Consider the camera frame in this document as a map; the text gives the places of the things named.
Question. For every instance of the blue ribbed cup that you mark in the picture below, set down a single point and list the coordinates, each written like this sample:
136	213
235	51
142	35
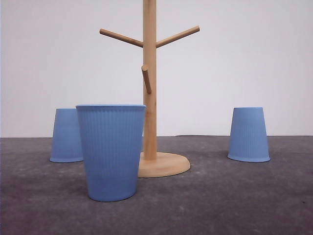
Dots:
112	138
248	140
66	139

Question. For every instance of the wooden mug tree stand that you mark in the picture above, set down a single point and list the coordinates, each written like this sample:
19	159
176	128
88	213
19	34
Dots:
150	163

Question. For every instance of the blue ribbed cup front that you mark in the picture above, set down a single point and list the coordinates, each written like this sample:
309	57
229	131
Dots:
112	138

